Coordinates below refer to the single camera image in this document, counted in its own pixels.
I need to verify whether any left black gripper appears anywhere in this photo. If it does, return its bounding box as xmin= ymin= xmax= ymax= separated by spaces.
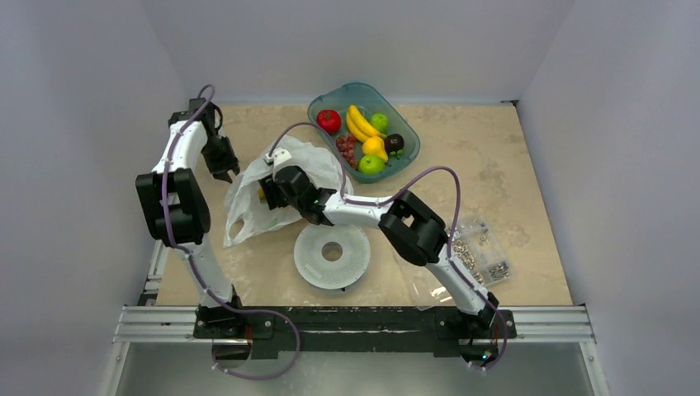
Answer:
xmin=201 ymin=134 xmax=239 ymax=182

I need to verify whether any white plastic bag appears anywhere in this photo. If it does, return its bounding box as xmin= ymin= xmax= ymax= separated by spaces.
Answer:
xmin=224 ymin=135 xmax=341 ymax=248

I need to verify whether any red fake grape bunch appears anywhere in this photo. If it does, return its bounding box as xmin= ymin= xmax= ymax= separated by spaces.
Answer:
xmin=335 ymin=134 xmax=358 ymax=170

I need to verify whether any red fake tomato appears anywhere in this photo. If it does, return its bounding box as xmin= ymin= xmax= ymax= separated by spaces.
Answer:
xmin=316 ymin=109 xmax=342 ymax=135

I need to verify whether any green fake fruit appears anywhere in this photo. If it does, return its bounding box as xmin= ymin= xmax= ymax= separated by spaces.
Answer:
xmin=357 ymin=154 xmax=385 ymax=175

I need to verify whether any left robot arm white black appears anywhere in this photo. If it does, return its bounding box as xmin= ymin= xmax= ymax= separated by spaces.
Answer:
xmin=135 ymin=97 xmax=246 ymax=337

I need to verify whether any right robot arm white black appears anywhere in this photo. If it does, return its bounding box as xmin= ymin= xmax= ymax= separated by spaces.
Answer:
xmin=260 ymin=166 xmax=499 ymax=336

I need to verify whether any yellow fake banana bunch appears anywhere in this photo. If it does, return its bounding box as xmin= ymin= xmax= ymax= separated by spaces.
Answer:
xmin=346 ymin=105 xmax=385 ymax=143

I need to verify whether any yellow fake pear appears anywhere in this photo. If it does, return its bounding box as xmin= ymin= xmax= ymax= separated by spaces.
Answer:
xmin=362 ymin=136 xmax=389 ymax=163

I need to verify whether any green fake lime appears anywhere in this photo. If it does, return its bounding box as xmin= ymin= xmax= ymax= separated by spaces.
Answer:
xmin=369 ymin=113 xmax=390 ymax=134

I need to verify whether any dark purple fake plum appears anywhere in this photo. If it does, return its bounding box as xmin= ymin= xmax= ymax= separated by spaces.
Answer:
xmin=384 ymin=134 xmax=405 ymax=157

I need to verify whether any teal plastic tray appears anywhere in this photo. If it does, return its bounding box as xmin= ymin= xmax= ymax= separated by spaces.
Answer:
xmin=307 ymin=82 xmax=420 ymax=183

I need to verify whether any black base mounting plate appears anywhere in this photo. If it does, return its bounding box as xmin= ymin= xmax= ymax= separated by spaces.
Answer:
xmin=193 ymin=306 xmax=518 ymax=364

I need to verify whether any clear plastic screw box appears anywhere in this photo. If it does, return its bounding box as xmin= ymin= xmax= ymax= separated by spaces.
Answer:
xmin=404 ymin=215 xmax=513 ymax=310

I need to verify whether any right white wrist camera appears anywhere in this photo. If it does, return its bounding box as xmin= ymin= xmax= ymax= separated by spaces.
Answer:
xmin=263 ymin=147 xmax=292 ymax=169

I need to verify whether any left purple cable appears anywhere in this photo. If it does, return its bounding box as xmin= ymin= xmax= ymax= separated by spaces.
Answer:
xmin=159 ymin=83 xmax=300 ymax=381

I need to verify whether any purple cable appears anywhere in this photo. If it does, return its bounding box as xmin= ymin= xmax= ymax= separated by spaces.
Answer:
xmin=159 ymin=83 xmax=300 ymax=381
xmin=267 ymin=121 xmax=509 ymax=373

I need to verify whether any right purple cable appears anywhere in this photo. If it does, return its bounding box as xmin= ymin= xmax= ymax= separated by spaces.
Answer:
xmin=267 ymin=121 xmax=509 ymax=373

